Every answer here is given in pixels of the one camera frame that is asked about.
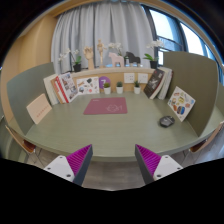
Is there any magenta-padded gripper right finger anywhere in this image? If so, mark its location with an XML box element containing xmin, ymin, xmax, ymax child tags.
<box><xmin>134</xmin><ymin>143</ymin><xmax>184</xmax><ymax>185</ymax></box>

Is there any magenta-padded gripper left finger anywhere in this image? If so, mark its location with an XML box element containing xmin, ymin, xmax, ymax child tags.
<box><xmin>43</xmin><ymin>143</ymin><xmax>94</xmax><ymax>187</ymax></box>

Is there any dark grey computer mouse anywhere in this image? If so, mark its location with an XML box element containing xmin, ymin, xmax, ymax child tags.
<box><xmin>159</xmin><ymin>115</ymin><xmax>176</xmax><ymax>128</ymax></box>

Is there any pink mouse pad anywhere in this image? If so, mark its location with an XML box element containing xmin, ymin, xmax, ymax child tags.
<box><xmin>83</xmin><ymin>96</ymin><xmax>128</xmax><ymax>116</ymax></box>

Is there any wooden chair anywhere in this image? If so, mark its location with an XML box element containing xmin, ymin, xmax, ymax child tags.
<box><xmin>181</xmin><ymin>120</ymin><xmax>224</xmax><ymax>164</ymax></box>
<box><xmin>4</xmin><ymin>124</ymin><xmax>44</xmax><ymax>168</ymax></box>

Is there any beige card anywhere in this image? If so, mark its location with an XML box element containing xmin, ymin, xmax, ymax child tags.
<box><xmin>26</xmin><ymin>93</ymin><xmax>53</xmax><ymax>125</ymax></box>

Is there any white sheet with colourful stickers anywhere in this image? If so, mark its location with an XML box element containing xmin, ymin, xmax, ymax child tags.
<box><xmin>166</xmin><ymin>85</ymin><xmax>197</xmax><ymax>123</ymax></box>

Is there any red and white magazine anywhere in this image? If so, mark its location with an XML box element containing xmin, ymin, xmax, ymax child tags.
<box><xmin>54</xmin><ymin>71</ymin><xmax>80</xmax><ymax>104</ymax></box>

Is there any small succulent in white pot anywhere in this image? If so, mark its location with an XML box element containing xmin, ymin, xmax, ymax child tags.
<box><xmin>133</xmin><ymin>80</ymin><xmax>142</xmax><ymax>95</ymax></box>
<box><xmin>102</xmin><ymin>81</ymin><xmax>112</xmax><ymax>95</ymax></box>
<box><xmin>115</xmin><ymin>80</ymin><xmax>125</xmax><ymax>95</ymax></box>

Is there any black book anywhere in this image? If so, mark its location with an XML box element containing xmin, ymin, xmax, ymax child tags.
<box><xmin>143</xmin><ymin>68</ymin><xmax>166</xmax><ymax>99</ymax></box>

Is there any white card with drawings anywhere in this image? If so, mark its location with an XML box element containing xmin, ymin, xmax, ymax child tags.
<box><xmin>76</xmin><ymin>76</ymin><xmax>101</xmax><ymax>96</ymax></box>

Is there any green desk partition panel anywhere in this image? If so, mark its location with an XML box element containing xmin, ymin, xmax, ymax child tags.
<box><xmin>162</xmin><ymin>50</ymin><xmax>219</xmax><ymax>138</ymax></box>
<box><xmin>6</xmin><ymin>62</ymin><xmax>56</xmax><ymax>136</ymax></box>

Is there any purple round disc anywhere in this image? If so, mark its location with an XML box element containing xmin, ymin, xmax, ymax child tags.
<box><xmin>98</xmin><ymin>75</ymin><xmax>111</xmax><ymax>90</ymax></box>

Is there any white orchid in black pot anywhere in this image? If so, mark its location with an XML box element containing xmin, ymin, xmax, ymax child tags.
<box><xmin>107</xmin><ymin>41</ymin><xmax>124</xmax><ymax>58</ymax></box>
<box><xmin>58</xmin><ymin>48</ymin><xmax>83</xmax><ymax>73</ymax></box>
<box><xmin>143</xmin><ymin>39</ymin><xmax>166</xmax><ymax>70</ymax></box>

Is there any beige wooden ledge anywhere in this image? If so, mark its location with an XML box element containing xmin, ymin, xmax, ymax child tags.
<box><xmin>68</xmin><ymin>66</ymin><xmax>156</xmax><ymax>79</ymax></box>

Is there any black horse figure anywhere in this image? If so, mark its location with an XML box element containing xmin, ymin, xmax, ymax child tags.
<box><xmin>124</xmin><ymin>51</ymin><xmax>142</xmax><ymax>66</ymax></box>

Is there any wooden hand model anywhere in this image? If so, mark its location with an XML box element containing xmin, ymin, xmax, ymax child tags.
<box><xmin>82</xmin><ymin>46</ymin><xmax>96</xmax><ymax>71</ymax></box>

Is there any pink horse figure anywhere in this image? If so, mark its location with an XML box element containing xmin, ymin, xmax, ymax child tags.
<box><xmin>108</xmin><ymin>51</ymin><xmax>125</xmax><ymax>69</ymax></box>

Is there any wooden mannequin figure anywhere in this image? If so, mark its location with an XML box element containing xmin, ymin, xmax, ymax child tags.
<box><xmin>96</xmin><ymin>38</ymin><xmax>107</xmax><ymax>69</ymax></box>

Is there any dark-framed window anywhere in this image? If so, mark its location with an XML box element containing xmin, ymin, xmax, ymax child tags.
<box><xmin>143</xmin><ymin>4</ymin><xmax>224</xmax><ymax>68</ymax></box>

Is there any light grey curtain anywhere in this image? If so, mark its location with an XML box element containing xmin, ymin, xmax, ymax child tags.
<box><xmin>50</xmin><ymin>1</ymin><xmax>158</xmax><ymax>75</ymax></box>

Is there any white wall socket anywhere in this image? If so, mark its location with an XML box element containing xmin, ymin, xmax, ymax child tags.
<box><xmin>137</xmin><ymin>72</ymin><xmax>149</xmax><ymax>84</ymax></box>
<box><xmin>123</xmin><ymin>72</ymin><xmax>136</xmax><ymax>84</ymax></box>

